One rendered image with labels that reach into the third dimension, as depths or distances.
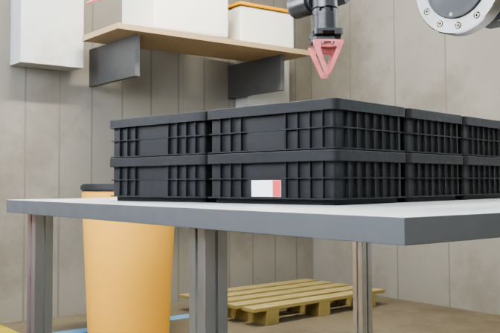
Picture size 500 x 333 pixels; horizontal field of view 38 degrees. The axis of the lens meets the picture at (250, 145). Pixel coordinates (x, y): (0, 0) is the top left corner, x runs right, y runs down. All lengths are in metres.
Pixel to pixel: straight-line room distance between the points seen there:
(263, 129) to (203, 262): 0.36
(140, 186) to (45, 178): 2.27
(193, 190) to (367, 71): 3.27
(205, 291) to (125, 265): 1.93
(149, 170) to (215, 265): 0.52
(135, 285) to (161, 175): 1.56
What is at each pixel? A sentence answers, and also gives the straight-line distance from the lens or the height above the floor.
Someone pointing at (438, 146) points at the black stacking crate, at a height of 0.84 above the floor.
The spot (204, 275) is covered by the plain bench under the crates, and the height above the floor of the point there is 0.56.
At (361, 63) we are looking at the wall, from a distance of 5.05.
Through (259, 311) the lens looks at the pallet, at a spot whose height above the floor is 0.08.
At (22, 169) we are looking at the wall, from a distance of 4.19.
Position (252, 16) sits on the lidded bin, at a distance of 4.36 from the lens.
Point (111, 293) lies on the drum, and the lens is 3.47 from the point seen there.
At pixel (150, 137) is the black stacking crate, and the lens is 1.98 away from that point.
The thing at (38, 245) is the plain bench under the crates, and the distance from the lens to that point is 2.33.
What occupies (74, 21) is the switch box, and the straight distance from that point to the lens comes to 4.23.
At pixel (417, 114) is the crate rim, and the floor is 0.92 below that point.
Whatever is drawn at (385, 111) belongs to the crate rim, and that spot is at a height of 0.91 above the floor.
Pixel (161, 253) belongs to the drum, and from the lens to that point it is 3.49.
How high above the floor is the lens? 0.75
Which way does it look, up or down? 3 degrees up
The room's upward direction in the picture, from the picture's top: straight up
